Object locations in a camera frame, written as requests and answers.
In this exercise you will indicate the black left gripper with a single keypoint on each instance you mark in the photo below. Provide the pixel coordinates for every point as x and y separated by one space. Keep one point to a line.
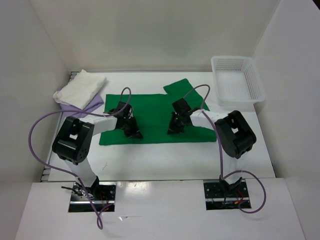
134 133

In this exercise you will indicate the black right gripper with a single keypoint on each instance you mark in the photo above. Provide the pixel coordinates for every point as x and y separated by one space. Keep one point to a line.
172 129

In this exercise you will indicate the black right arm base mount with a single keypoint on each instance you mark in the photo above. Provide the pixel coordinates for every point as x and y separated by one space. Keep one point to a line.
217 199

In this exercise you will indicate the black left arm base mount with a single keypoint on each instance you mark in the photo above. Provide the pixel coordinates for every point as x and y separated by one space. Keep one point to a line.
103 199

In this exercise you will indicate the white t shirt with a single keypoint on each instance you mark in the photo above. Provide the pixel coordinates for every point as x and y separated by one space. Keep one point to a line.
86 80

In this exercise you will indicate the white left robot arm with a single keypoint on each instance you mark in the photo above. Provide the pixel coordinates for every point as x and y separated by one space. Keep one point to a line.
74 138

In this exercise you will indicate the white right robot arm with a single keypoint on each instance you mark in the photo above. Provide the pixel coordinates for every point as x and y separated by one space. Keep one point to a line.
234 135

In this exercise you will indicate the green t shirt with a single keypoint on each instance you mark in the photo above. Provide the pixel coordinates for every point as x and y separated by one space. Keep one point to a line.
153 114

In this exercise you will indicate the purple t shirt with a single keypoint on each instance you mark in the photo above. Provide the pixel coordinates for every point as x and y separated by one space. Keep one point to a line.
92 103

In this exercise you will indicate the white plastic laundry basket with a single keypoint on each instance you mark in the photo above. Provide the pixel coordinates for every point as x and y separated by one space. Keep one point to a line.
237 80

